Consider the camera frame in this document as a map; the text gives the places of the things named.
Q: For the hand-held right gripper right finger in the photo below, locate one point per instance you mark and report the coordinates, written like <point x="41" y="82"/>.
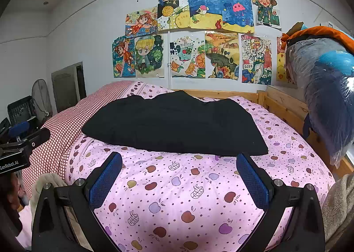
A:
<point x="253" y="183"/>

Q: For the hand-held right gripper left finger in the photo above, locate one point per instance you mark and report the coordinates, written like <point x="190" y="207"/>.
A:
<point x="106" y="183"/>

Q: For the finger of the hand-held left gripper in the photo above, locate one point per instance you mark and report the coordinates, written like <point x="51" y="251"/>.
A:
<point x="37" y="140"/>

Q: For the large black garment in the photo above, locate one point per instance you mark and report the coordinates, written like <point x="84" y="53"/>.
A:
<point x="171" y="122"/>

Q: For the person's left hand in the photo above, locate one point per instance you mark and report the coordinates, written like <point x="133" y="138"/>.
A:
<point x="12" y="191"/>

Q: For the black plastic crate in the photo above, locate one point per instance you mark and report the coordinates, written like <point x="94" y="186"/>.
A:
<point x="20" y="109"/>

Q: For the red checked pillow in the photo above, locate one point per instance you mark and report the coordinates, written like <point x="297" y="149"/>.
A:
<point x="69" y="122"/>

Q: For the beige cloth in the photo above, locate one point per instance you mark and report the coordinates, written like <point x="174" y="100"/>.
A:
<point x="44" y="178"/>

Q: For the standing fan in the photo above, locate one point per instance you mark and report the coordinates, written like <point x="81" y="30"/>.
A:
<point x="41" y="100"/>

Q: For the grey door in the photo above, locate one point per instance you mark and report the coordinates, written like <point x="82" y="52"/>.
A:
<point x="66" y="89"/>

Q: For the pink apple-print quilt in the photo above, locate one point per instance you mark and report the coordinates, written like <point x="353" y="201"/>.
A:
<point x="179" y="185"/>

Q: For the beige fleece blanket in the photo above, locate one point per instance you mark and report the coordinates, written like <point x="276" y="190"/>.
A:
<point x="340" y="207"/>

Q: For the yellow chick drawing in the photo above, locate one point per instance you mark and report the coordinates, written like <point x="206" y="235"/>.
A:
<point x="282" y="69"/>

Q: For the plastic-wrapped bedding bundle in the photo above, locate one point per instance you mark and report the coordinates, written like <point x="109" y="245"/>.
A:
<point x="326" y="89"/>

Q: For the orange-haired child drawing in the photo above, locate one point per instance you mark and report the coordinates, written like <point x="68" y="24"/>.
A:
<point x="123" y="57"/>

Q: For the dragon and tower drawing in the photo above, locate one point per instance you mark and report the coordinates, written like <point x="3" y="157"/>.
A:
<point x="255" y="58"/>

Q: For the blond character drawing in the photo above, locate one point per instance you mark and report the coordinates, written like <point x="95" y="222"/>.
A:
<point x="148" y="55"/>

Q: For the orange fruit drawing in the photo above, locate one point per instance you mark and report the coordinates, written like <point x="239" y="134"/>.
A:
<point x="188" y="55"/>

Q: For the swimming orange-haired girl drawing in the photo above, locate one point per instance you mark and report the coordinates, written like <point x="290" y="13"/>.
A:
<point x="141" y="22"/>

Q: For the orange cloth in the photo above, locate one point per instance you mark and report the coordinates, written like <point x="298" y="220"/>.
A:
<point x="318" y="32"/>

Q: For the pink jellyfish drawing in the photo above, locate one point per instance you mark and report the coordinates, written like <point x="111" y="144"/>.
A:
<point x="237" y="11"/>

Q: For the red-haired character drawing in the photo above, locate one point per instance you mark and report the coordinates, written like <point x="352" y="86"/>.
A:
<point x="265" y="6"/>

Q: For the blue fish drawing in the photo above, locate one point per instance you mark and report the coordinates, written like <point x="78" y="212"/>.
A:
<point x="204" y="8"/>

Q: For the pineapple checkered drawing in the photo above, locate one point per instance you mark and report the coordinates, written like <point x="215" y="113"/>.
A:
<point x="172" y="11"/>

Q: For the wooden bed frame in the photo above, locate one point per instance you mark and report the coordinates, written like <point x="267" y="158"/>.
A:
<point x="282" y="108"/>

